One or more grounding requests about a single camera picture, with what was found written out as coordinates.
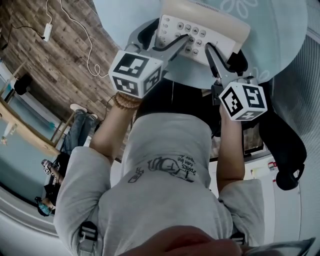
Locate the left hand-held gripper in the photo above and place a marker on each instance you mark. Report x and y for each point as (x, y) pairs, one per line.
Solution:
(136, 72)

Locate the person's left forearm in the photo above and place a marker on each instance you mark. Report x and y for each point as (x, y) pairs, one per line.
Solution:
(113, 130)

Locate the grey printed t-shirt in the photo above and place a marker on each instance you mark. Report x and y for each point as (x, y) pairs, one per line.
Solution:
(162, 195)

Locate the white desk telephone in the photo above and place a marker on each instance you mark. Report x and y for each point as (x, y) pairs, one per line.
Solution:
(212, 27)

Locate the person's right forearm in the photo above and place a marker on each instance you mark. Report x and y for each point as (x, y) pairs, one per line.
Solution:
(231, 150)

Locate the black office chair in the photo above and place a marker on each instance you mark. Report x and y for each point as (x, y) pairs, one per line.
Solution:
(285, 150)

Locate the white power strip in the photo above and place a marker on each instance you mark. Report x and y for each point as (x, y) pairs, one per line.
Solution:
(47, 32)

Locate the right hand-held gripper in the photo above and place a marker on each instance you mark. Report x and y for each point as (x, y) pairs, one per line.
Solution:
(241, 102)

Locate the person's black trousers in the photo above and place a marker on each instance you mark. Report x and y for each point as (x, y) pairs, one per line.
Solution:
(180, 100)

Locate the black bag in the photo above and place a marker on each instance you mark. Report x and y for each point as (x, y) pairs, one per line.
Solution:
(23, 84)

